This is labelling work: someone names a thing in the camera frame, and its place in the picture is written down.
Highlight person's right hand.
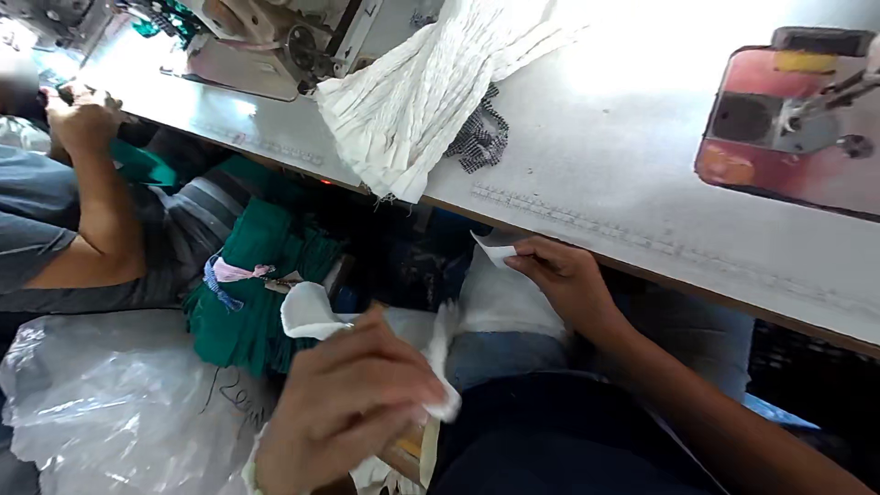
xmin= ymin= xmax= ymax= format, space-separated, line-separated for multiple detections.
xmin=504 ymin=236 xmax=623 ymax=346

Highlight person's left hand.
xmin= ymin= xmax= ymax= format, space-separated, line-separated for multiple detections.
xmin=253 ymin=304 xmax=448 ymax=495

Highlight small white fabric piece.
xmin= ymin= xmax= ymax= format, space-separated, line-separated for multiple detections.
xmin=470 ymin=231 xmax=518 ymax=270

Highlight white fabric strip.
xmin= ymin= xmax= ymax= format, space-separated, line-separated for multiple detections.
xmin=421 ymin=300 xmax=462 ymax=423

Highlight person's right forearm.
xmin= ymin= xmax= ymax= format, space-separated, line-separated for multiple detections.
xmin=593 ymin=313 xmax=880 ymax=495

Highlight white cloth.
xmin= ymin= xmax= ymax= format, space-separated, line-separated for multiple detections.
xmin=457 ymin=244 xmax=570 ymax=341

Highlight measuring tape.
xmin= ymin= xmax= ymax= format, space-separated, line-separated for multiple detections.
xmin=196 ymin=120 xmax=324 ymax=166
xmin=470 ymin=181 xmax=880 ymax=319

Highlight person's legs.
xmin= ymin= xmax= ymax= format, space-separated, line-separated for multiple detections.
xmin=447 ymin=292 xmax=757 ymax=405

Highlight crumpled white fabric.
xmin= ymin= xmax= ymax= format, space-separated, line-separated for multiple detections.
xmin=349 ymin=456 xmax=427 ymax=495

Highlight white sewing table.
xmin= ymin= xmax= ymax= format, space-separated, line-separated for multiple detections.
xmin=82 ymin=0 xmax=880 ymax=358

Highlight white curved fabric piece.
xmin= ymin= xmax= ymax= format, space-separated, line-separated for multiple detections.
xmin=280 ymin=280 xmax=355 ymax=341

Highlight black white checkered fabric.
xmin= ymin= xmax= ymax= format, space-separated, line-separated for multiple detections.
xmin=444 ymin=82 xmax=511 ymax=174

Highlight bundle of green fabric pieces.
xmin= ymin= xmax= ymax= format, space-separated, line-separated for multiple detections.
xmin=183 ymin=198 xmax=345 ymax=378

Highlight white pleated fabric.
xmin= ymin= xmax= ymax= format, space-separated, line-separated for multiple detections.
xmin=315 ymin=0 xmax=592 ymax=205

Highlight pink fabric tie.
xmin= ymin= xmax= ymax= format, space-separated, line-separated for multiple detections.
xmin=212 ymin=256 xmax=276 ymax=283

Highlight blue fabric tie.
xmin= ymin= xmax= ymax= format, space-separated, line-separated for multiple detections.
xmin=203 ymin=254 xmax=245 ymax=312

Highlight clear plastic bag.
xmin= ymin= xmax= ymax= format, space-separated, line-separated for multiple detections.
xmin=0 ymin=308 xmax=279 ymax=495

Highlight black crate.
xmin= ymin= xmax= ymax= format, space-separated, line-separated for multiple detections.
xmin=746 ymin=318 xmax=880 ymax=441

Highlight green cloth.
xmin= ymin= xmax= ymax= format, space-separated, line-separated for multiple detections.
xmin=110 ymin=139 xmax=180 ymax=188

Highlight sewing machine with handwheel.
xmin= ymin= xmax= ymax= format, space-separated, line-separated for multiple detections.
xmin=161 ymin=0 xmax=382 ymax=103

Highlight dark green fabric scraps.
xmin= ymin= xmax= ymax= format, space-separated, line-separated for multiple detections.
xmin=127 ymin=0 xmax=204 ymax=49

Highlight grey sewing machine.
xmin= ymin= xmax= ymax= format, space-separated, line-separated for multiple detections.
xmin=7 ymin=0 xmax=125 ymax=56

